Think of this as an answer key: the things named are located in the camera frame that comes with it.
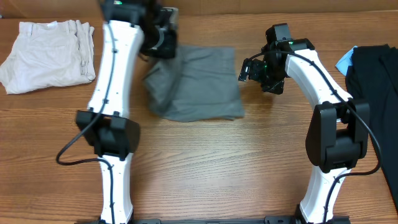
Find grey shorts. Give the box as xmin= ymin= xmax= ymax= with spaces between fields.
xmin=144 ymin=45 xmax=245 ymax=122

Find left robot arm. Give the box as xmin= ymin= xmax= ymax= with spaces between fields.
xmin=76 ymin=1 xmax=179 ymax=223

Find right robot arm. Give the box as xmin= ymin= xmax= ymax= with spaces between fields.
xmin=238 ymin=23 xmax=369 ymax=223

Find light blue cloth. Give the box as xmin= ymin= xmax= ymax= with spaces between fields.
xmin=335 ymin=45 xmax=357 ymax=76

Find black garment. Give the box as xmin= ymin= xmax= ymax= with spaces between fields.
xmin=346 ymin=45 xmax=397 ymax=204

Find folded white shorts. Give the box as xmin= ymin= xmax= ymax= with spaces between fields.
xmin=1 ymin=20 xmax=96 ymax=95

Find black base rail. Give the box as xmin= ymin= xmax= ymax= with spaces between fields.
xmin=131 ymin=216 xmax=301 ymax=224

